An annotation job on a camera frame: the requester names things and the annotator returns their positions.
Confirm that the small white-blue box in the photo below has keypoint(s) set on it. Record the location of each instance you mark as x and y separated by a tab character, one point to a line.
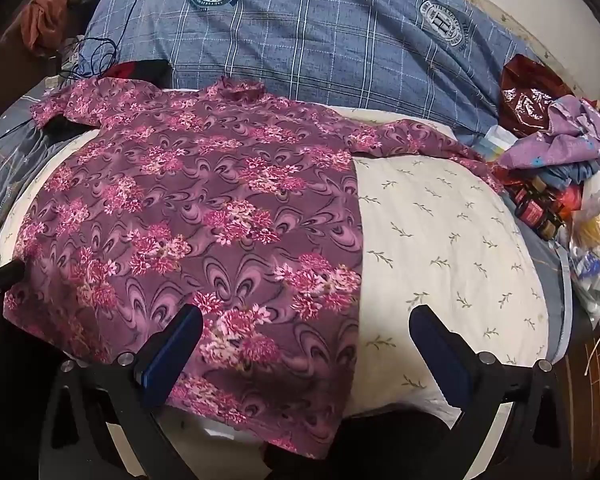
497	141

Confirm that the orange-brown cloth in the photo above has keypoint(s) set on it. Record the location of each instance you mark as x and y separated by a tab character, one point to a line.
42	25

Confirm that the black and red garment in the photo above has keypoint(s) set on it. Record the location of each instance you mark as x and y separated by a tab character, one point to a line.
157	72

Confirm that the lilac printed cloth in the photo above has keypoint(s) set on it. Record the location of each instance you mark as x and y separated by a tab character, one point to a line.
572	135

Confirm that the cream leaf-print blanket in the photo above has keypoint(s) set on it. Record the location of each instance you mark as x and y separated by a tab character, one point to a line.
434	233

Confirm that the purple floral shirt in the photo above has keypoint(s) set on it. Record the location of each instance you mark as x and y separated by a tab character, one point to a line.
236	201

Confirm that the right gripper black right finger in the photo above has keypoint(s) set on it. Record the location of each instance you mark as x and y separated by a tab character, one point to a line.
535	441

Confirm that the clear plastic bag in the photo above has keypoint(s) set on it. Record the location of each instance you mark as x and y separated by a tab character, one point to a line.
584	251

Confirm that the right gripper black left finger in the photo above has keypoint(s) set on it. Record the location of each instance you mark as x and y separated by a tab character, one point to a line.
86	400

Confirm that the dark red plastic bag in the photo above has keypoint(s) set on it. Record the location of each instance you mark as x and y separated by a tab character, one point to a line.
527	89

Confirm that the blue plaid quilt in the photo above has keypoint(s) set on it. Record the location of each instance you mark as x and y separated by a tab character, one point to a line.
434	59

